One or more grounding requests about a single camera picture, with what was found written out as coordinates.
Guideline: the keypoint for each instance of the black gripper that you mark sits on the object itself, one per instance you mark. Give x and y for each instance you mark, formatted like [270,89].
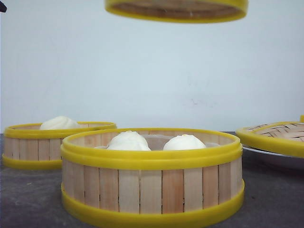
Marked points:
[3,7]

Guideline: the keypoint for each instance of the bamboo steamer basket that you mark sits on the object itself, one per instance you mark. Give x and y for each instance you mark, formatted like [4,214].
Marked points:
[27,147]
[154,189]
[180,11]

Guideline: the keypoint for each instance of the woven bamboo steamer lid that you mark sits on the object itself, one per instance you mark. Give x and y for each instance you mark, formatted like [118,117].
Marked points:
[285,138]

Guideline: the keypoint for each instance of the bun in basket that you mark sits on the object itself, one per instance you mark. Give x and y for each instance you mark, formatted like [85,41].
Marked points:
[184,142]
[59,122]
[128,141]

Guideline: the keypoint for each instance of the left bun in front basket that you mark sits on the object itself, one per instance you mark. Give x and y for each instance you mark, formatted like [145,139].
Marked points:
[128,141]

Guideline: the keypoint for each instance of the right bun in front basket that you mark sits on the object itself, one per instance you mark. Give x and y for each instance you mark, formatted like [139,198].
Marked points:
[184,142]

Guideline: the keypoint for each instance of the white plate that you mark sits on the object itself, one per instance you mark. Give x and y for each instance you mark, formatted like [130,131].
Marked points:
[275,159]

